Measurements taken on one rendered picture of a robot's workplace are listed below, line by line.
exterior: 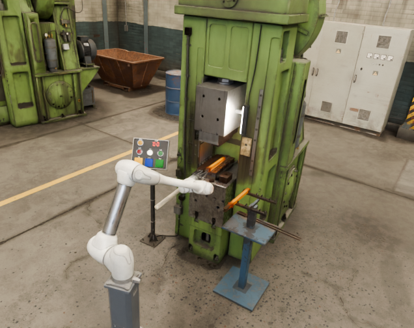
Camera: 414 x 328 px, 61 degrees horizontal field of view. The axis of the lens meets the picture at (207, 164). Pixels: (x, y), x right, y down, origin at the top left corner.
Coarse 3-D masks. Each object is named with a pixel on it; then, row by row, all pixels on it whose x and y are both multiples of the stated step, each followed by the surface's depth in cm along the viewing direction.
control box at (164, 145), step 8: (136, 144) 330; (144, 144) 330; (152, 144) 330; (160, 144) 330; (168, 144) 330; (136, 152) 330; (144, 152) 330; (152, 152) 329; (168, 152) 331; (144, 160) 329; (168, 160) 335; (152, 168) 328; (160, 168) 328
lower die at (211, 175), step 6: (216, 156) 357; (222, 156) 356; (228, 156) 354; (210, 162) 342; (222, 162) 341; (228, 162) 344; (198, 168) 331; (204, 168) 329; (216, 168) 330; (210, 174) 324; (216, 174) 323
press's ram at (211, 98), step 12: (204, 84) 302; (216, 84) 304; (240, 84) 310; (204, 96) 298; (216, 96) 292; (228, 96) 289; (240, 96) 312; (204, 108) 301; (216, 108) 296; (228, 108) 295; (240, 108) 319; (204, 120) 306; (216, 120) 300; (228, 120) 303; (240, 120) 328; (216, 132) 304; (228, 132) 310
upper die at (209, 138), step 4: (236, 128) 338; (200, 132) 312; (204, 132) 310; (232, 132) 332; (236, 132) 341; (200, 136) 314; (204, 136) 312; (208, 136) 310; (212, 136) 308; (216, 136) 306; (220, 136) 308; (228, 136) 325; (200, 140) 315; (204, 140) 313; (208, 140) 311; (212, 140) 309; (216, 140) 307; (220, 140) 310; (224, 140) 318; (216, 144) 309
